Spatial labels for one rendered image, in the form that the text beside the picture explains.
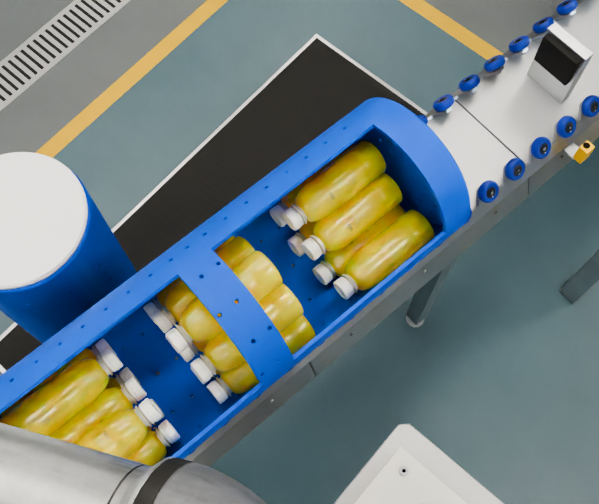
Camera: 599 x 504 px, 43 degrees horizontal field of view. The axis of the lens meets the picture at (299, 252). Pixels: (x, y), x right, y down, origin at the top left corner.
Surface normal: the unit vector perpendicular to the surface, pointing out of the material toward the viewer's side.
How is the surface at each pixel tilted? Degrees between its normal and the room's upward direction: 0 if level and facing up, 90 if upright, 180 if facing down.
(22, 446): 43
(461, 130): 0
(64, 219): 0
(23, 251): 0
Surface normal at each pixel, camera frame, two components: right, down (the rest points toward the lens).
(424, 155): 0.18, -0.14
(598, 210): -0.01, -0.37
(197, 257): -0.29, -0.63
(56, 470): -0.11, -0.77
